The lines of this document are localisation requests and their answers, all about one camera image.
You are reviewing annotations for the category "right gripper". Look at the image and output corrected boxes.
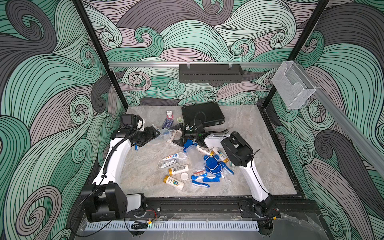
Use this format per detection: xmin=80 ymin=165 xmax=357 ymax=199
xmin=170 ymin=123 xmax=200 ymax=147

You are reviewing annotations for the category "blue-lid container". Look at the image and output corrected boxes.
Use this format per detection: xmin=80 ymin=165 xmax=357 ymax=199
xmin=186 ymin=145 xmax=206 ymax=170
xmin=157 ymin=129 xmax=177 ymax=143

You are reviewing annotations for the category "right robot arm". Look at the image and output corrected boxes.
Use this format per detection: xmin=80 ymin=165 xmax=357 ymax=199
xmin=176 ymin=125 xmax=278 ymax=218

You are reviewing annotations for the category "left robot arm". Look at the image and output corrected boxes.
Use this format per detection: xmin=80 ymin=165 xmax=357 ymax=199
xmin=81 ymin=127 xmax=161 ymax=223

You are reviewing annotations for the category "dark blue small box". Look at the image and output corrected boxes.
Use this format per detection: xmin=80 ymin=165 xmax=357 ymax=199
xmin=162 ymin=119 xmax=174 ymax=129

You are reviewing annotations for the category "small pink-capped bottle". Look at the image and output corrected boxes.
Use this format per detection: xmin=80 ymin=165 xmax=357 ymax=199
xmin=166 ymin=111 xmax=174 ymax=119

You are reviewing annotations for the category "yellow-cap bottle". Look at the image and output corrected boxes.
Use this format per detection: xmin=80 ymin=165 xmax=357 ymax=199
xmin=169 ymin=165 xmax=189 ymax=176
xmin=163 ymin=176 xmax=185 ymax=190

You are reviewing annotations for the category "black hard case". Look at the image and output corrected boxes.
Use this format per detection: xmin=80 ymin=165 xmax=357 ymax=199
xmin=182 ymin=102 xmax=225 ymax=127

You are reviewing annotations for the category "round white soap disc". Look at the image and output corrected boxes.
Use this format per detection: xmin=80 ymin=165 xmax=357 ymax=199
xmin=180 ymin=172 xmax=189 ymax=181

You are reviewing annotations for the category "red white small packet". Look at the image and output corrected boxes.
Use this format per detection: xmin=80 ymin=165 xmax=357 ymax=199
xmin=194 ymin=170 xmax=207 ymax=177

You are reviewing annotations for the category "yellow shampoo bottle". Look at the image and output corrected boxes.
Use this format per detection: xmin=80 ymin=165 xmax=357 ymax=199
xmin=213 ymin=147 xmax=229 ymax=163

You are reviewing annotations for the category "toothpaste and brush packet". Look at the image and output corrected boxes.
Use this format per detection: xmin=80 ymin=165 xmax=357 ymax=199
xmin=221 ymin=164 xmax=235 ymax=179

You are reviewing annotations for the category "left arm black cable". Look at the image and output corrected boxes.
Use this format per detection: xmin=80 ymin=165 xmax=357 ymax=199
xmin=71 ymin=125 xmax=139 ymax=238

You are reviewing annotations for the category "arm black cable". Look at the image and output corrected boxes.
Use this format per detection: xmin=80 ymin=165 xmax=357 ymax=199
xmin=193 ymin=111 xmax=262 ymax=157
xmin=71 ymin=125 xmax=139 ymax=238

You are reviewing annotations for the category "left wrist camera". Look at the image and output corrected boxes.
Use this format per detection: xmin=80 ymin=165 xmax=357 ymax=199
xmin=120 ymin=114 xmax=145 ymax=131

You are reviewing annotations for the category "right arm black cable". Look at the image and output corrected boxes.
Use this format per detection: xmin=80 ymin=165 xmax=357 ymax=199
xmin=193 ymin=111 xmax=262 ymax=157

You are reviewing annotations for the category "black wall shelf tray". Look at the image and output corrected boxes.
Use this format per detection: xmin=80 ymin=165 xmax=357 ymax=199
xmin=179 ymin=64 xmax=244 ymax=85

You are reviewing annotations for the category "white slotted cable duct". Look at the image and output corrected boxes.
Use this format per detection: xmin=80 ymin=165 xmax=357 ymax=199
xmin=85 ymin=220 xmax=259 ymax=232

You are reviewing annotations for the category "clear acrylic wall holder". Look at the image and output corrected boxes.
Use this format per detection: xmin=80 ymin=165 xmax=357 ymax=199
xmin=272 ymin=61 xmax=316 ymax=110

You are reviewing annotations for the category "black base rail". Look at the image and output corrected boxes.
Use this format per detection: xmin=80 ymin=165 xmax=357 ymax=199
xmin=145 ymin=195 xmax=319 ymax=218

